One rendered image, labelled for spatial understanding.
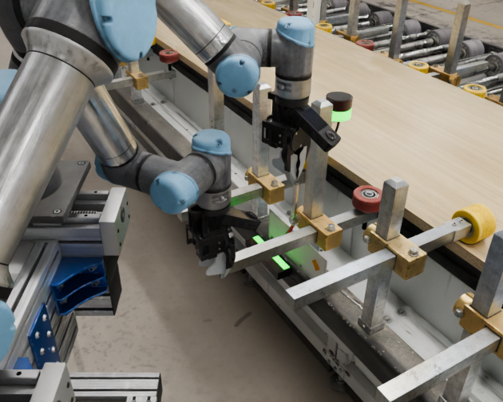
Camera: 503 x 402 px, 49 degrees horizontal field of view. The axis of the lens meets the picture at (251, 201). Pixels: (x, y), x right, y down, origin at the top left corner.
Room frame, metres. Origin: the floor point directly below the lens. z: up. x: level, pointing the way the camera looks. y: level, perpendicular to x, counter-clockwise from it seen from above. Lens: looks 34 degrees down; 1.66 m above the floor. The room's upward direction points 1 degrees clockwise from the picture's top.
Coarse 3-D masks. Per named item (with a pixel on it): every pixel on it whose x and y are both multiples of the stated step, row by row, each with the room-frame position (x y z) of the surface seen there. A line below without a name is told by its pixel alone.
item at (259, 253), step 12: (336, 216) 1.13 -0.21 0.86; (348, 216) 1.13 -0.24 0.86; (360, 216) 1.14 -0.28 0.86; (372, 216) 1.16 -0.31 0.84; (312, 228) 1.08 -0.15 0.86; (348, 228) 1.12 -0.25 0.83; (276, 240) 1.03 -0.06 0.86; (288, 240) 1.03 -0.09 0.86; (300, 240) 1.05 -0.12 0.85; (312, 240) 1.06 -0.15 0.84; (240, 252) 0.99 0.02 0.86; (252, 252) 0.99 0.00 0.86; (264, 252) 0.99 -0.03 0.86; (276, 252) 1.01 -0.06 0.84; (240, 264) 0.96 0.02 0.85; (252, 264) 0.98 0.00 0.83
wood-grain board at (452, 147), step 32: (224, 0) 3.14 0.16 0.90; (160, 32) 2.53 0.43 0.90; (320, 32) 2.56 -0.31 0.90; (192, 64) 2.14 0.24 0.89; (320, 64) 2.13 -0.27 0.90; (352, 64) 2.14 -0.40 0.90; (384, 64) 2.14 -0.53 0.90; (320, 96) 1.81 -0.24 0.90; (384, 96) 1.81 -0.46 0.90; (416, 96) 1.82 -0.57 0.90; (448, 96) 1.82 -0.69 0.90; (352, 128) 1.55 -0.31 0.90; (384, 128) 1.55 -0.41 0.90; (416, 128) 1.56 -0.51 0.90; (448, 128) 1.56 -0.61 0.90; (480, 128) 1.56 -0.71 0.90; (352, 160) 1.35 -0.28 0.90; (384, 160) 1.35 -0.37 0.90; (416, 160) 1.35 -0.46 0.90; (448, 160) 1.36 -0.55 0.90; (480, 160) 1.36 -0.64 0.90; (416, 192) 1.19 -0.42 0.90; (448, 192) 1.19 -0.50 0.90; (480, 192) 1.19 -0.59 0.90; (416, 224) 1.08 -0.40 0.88; (480, 256) 0.93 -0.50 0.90
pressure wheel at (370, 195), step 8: (360, 192) 1.18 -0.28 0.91; (368, 192) 1.17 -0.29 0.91; (376, 192) 1.18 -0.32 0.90; (352, 200) 1.17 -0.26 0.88; (360, 200) 1.14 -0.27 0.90; (368, 200) 1.14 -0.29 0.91; (376, 200) 1.14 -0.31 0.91; (360, 208) 1.14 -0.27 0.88; (368, 208) 1.13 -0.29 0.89; (376, 208) 1.13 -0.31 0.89
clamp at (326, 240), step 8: (304, 216) 1.12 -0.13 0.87; (320, 216) 1.12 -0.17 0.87; (304, 224) 1.11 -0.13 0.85; (312, 224) 1.09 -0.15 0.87; (320, 224) 1.08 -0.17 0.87; (336, 224) 1.09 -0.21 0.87; (320, 232) 1.06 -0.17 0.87; (328, 232) 1.05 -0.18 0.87; (336, 232) 1.06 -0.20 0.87; (320, 240) 1.06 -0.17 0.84; (328, 240) 1.04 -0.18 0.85; (336, 240) 1.06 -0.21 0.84; (328, 248) 1.05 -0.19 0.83
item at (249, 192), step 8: (304, 168) 1.39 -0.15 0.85; (280, 176) 1.34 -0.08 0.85; (304, 176) 1.36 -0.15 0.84; (256, 184) 1.30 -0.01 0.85; (288, 184) 1.33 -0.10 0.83; (232, 192) 1.26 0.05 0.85; (240, 192) 1.26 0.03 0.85; (248, 192) 1.26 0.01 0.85; (256, 192) 1.27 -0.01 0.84; (232, 200) 1.24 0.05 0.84; (240, 200) 1.25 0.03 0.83; (248, 200) 1.26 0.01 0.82; (184, 216) 1.16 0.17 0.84
